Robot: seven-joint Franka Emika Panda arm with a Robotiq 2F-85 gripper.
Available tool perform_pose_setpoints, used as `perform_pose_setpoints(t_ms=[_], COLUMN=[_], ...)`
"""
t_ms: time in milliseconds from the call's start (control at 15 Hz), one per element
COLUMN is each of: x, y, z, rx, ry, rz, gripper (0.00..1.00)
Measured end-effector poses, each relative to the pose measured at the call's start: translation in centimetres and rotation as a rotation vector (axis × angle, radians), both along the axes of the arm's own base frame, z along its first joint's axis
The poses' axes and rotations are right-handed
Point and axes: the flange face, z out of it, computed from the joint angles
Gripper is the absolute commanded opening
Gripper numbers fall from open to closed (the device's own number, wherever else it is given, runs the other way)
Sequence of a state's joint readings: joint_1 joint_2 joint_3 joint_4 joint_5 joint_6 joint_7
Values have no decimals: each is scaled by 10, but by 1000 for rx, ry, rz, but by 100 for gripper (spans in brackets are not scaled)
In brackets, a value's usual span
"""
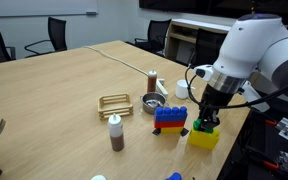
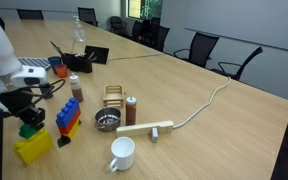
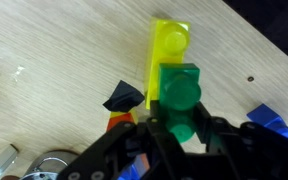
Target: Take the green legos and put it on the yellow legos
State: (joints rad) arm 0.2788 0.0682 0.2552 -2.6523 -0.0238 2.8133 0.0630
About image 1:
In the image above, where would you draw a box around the green lego brick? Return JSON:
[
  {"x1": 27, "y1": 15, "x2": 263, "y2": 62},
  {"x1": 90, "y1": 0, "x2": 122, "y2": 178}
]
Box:
[{"x1": 192, "y1": 118, "x2": 216, "y2": 135}]

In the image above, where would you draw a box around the white power cable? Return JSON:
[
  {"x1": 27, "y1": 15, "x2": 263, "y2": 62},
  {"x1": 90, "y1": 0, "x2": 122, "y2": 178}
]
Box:
[{"x1": 83, "y1": 45, "x2": 150, "y2": 77}]

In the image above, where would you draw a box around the cream power strip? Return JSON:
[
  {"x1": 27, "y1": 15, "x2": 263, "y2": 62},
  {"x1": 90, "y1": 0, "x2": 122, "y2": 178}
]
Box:
[{"x1": 155, "y1": 79, "x2": 169, "y2": 99}]

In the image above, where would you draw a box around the wall whiteboard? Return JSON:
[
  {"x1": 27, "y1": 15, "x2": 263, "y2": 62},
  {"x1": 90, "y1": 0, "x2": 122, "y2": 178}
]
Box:
[{"x1": 0, "y1": 0, "x2": 100, "y2": 18}]

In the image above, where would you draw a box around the white ceramic mug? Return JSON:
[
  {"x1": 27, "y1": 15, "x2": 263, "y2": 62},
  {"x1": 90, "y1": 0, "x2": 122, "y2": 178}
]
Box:
[{"x1": 175, "y1": 79, "x2": 196, "y2": 101}]

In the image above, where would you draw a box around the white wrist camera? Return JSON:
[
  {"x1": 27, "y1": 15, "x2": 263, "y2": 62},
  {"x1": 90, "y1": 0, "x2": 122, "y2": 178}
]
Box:
[{"x1": 193, "y1": 64, "x2": 215, "y2": 83}]

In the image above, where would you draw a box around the small wooden crate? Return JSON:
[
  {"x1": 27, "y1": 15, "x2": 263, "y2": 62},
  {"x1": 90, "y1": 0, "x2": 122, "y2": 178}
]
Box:
[{"x1": 97, "y1": 92, "x2": 134, "y2": 121}]

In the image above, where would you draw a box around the black clip stand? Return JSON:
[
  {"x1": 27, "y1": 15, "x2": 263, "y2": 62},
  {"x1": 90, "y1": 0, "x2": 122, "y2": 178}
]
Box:
[
  {"x1": 151, "y1": 127, "x2": 163, "y2": 137},
  {"x1": 179, "y1": 127, "x2": 190, "y2": 138}
]

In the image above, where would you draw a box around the black camera cable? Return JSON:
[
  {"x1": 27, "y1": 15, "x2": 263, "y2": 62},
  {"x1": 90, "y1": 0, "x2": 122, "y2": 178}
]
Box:
[{"x1": 183, "y1": 63, "x2": 288, "y2": 111}]

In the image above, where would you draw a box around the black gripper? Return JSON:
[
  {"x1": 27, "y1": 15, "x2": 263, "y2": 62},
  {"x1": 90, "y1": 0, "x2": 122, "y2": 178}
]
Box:
[{"x1": 195, "y1": 83, "x2": 234, "y2": 132}]

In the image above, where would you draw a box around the black robot mount stand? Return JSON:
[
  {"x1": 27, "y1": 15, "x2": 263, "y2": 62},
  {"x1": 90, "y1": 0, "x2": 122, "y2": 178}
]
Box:
[{"x1": 216, "y1": 109, "x2": 288, "y2": 180}]

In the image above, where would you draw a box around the red sauce squeeze bottle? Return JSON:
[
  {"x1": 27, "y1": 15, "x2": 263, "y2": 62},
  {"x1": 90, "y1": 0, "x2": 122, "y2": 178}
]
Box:
[{"x1": 146, "y1": 69, "x2": 158, "y2": 94}]

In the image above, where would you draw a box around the small metal pot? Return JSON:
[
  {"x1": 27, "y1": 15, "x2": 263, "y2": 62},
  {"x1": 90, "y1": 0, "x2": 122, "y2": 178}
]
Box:
[{"x1": 139, "y1": 92, "x2": 169, "y2": 116}]

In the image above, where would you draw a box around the long red lego brick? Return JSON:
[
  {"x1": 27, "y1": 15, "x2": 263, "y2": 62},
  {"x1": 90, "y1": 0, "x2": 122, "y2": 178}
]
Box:
[{"x1": 153, "y1": 120, "x2": 187, "y2": 130}]

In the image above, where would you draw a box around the long yellow lego brick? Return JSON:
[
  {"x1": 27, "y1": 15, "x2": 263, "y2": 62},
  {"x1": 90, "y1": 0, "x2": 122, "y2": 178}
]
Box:
[{"x1": 160, "y1": 126, "x2": 185, "y2": 135}]

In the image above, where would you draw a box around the brown sauce squeeze bottle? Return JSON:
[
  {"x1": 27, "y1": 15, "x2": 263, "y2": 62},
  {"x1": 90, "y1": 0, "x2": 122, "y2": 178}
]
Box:
[{"x1": 107, "y1": 112, "x2": 126, "y2": 153}]

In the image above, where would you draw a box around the wooden shelf cabinet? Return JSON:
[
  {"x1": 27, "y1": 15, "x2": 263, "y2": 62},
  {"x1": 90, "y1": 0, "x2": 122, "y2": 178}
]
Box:
[{"x1": 165, "y1": 18, "x2": 232, "y2": 65}]

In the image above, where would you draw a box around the large yellow lego brick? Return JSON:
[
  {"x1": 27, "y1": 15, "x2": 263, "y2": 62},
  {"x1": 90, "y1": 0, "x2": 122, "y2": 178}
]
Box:
[{"x1": 187, "y1": 128, "x2": 221, "y2": 152}]

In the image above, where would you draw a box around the orange clamp handle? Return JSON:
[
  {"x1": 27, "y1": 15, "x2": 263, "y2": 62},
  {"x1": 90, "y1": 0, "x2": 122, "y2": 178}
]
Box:
[
  {"x1": 263, "y1": 118, "x2": 279, "y2": 127},
  {"x1": 261, "y1": 159, "x2": 280, "y2": 171}
]

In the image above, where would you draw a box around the dark wall screen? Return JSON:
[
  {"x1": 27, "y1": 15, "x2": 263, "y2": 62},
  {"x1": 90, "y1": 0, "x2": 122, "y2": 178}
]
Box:
[{"x1": 138, "y1": 0, "x2": 288, "y2": 20}]

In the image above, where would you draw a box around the long blue lego brick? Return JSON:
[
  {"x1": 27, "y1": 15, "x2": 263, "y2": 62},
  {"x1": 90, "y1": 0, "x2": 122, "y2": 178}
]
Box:
[{"x1": 153, "y1": 106, "x2": 189, "y2": 124}]

